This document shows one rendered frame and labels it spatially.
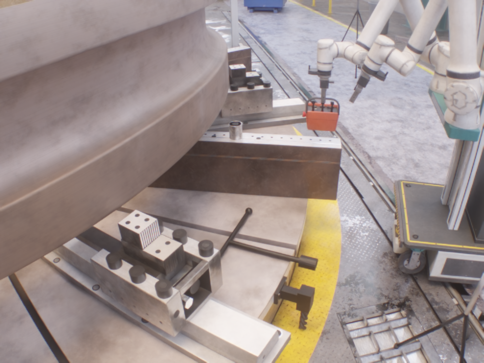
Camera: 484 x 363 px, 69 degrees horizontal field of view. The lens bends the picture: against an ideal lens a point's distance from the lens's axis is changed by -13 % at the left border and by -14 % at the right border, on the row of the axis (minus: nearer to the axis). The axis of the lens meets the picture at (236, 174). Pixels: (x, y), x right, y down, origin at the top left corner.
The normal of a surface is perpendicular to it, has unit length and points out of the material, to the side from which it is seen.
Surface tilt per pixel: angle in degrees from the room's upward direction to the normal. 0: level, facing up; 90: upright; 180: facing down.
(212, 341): 72
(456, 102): 97
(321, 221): 0
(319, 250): 0
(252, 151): 90
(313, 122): 97
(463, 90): 93
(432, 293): 0
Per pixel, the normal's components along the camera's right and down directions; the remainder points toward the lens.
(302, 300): -0.43, 0.49
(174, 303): 0.84, 0.25
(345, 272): -0.04, -0.85
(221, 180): -0.18, 0.52
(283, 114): 0.21, 0.51
